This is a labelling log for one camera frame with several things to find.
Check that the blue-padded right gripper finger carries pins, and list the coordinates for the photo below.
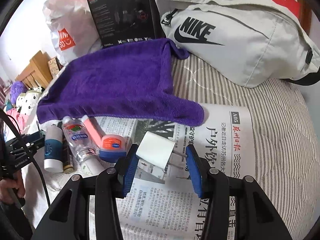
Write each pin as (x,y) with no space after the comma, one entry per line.
(197,168)

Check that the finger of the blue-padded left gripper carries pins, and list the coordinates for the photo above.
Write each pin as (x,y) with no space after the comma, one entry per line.
(126,171)

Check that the blue Vaseline lip tin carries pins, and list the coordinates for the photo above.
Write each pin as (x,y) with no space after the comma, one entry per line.
(113,147)

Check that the white USB charger plug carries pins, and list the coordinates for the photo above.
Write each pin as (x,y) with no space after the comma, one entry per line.
(156,150)

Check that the white blue cylinder bottle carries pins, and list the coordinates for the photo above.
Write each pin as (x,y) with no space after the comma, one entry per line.
(53,150)

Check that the pink white tube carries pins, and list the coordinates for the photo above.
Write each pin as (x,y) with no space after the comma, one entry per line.
(93,132)

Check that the white tape roll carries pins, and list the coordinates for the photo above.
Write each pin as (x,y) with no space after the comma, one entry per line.
(92,166)

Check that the green binder clips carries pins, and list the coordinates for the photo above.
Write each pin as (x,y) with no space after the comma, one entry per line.
(57,124)

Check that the newspaper sheet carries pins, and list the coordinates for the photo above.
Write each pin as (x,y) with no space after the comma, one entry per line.
(162,203)

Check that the white spotted plush toy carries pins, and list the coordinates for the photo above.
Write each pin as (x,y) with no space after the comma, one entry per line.
(26,102)

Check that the dark Grand Reserve bottle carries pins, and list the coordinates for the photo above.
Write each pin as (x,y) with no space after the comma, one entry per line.
(67,157)

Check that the clear candy bottle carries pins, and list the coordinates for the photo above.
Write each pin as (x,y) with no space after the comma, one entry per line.
(78,139)

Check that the purple plush toy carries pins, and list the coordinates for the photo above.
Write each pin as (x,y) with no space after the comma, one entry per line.
(16,89)

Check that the wooden rack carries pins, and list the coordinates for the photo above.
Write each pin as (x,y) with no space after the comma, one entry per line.
(36,73)

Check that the purple towel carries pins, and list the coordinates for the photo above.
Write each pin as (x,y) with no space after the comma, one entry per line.
(126,81)

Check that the small brown patterned box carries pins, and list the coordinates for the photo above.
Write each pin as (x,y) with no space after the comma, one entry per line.
(54,66)

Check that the grey Nike waist bag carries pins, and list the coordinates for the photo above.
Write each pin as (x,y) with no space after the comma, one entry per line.
(247,41)

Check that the white Miniso plastic bag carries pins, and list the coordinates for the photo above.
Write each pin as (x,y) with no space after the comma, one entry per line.
(72,29)

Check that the black headset box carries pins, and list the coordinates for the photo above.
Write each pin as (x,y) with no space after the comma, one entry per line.
(124,21)

